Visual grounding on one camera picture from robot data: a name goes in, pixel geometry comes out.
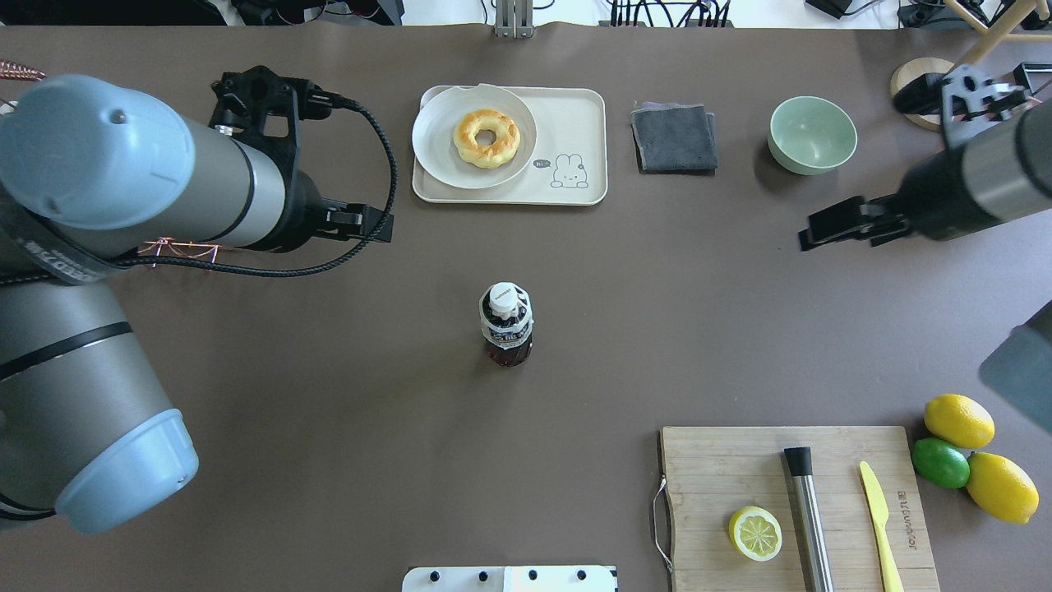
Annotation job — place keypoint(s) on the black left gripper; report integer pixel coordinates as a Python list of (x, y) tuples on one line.
[(306, 218)]

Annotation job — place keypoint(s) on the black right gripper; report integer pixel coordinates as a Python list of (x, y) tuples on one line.
[(927, 200)]

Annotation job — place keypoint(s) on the tea bottle white cap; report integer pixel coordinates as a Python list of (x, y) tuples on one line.
[(507, 323)]

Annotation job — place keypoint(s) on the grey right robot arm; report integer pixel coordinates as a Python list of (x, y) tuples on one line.
[(996, 176)]

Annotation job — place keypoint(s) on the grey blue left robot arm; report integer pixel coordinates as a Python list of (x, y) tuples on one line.
[(97, 179)]

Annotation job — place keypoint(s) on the cream bunny tray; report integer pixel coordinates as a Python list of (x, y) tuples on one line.
[(568, 166)]

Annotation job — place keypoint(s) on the green bowl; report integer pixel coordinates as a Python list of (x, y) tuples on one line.
[(811, 135)]

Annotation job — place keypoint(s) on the white round plate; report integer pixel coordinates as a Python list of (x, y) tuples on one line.
[(435, 125)]

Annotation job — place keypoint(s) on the grey folded cloth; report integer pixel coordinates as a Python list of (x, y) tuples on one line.
[(675, 138)]

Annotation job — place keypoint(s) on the glazed donut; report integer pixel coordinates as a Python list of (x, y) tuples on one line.
[(487, 138)]

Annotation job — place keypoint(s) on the yellow lemon far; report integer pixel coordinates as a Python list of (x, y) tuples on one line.
[(960, 421)]

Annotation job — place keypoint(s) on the yellow lemon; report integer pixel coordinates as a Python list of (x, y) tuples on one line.
[(1001, 488), (960, 421)]

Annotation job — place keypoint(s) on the wooden stand base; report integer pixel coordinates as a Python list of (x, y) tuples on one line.
[(913, 85)]

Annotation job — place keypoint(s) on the green lime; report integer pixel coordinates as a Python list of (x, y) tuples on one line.
[(940, 462)]

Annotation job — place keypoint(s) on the yellow plastic knife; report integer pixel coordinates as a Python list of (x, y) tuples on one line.
[(879, 514)]

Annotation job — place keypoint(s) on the wooden cutting board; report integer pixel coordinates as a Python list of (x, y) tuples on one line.
[(712, 472)]

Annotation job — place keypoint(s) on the yellow lemon near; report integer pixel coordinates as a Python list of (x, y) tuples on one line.
[(1001, 488)]

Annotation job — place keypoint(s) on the half lemon slice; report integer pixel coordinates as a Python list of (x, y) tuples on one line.
[(755, 533)]

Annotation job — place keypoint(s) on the steel muddler black tip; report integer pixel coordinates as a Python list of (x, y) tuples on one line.
[(799, 463)]

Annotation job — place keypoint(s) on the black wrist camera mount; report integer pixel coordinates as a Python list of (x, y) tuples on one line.
[(264, 109)]

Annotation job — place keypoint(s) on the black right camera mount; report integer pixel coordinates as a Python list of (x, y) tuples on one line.
[(972, 103)]

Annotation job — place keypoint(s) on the metal clamp bracket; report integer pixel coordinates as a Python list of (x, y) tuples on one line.
[(514, 19)]

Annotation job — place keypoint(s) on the copper wire bottle rack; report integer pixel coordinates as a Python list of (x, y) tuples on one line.
[(162, 246)]

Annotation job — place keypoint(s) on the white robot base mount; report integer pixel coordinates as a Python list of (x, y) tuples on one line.
[(512, 578)]

